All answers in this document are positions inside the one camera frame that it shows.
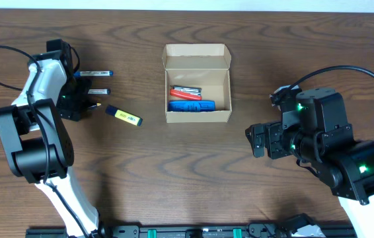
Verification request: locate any red and black stapler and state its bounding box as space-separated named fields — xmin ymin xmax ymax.
xmin=169 ymin=85 xmax=202 ymax=100

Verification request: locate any blue plastic case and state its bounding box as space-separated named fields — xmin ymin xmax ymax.
xmin=168 ymin=100 xmax=215 ymax=112

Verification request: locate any brown cardboard box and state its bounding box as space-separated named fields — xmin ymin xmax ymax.
xmin=162 ymin=44 xmax=233 ymax=123

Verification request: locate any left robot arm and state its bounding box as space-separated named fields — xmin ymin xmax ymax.
xmin=0 ymin=39 xmax=106 ymax=237

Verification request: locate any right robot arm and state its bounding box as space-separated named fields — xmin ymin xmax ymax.
xmin=245 ymin=87 xmax=374 ymax=237

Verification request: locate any black whiteboard marker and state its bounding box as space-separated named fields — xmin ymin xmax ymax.
xmin=88 ymin=89 xmax=111 ymax=95

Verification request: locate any blue whiteboard marker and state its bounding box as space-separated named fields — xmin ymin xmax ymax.
xmin=74 ymin=71 xmax=114 ymax=77

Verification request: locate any yellow highlighter pen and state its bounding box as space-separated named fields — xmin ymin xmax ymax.
xmin=105 ymin=105 xmax=143 ymax=126

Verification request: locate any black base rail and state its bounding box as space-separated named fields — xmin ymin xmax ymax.
xmin=25 ymin=223 xmax=356 ymax=238

